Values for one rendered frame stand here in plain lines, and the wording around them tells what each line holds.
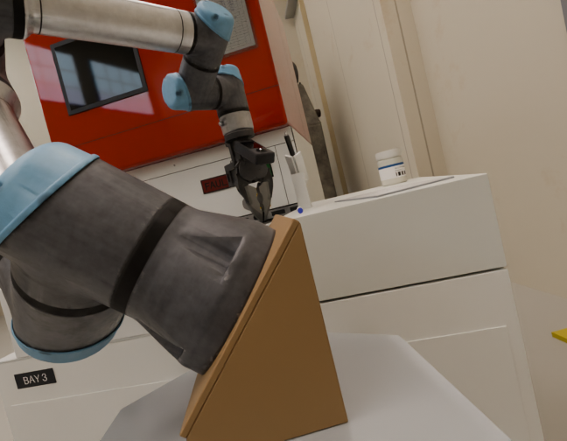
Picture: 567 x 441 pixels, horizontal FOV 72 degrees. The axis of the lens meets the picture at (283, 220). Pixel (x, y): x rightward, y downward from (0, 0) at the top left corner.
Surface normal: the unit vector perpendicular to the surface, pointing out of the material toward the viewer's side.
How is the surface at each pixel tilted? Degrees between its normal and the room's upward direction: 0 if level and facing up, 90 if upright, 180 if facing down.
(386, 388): 0
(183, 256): 62
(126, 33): 142
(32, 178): 70
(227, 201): 90
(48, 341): 127
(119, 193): 57
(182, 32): 120
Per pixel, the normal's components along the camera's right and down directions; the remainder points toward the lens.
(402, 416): -0.24, -0.97
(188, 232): 0.07, -0.67
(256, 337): 0.09, 0.04
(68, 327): 0.25, 0.75
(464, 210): -0.17, 0.10
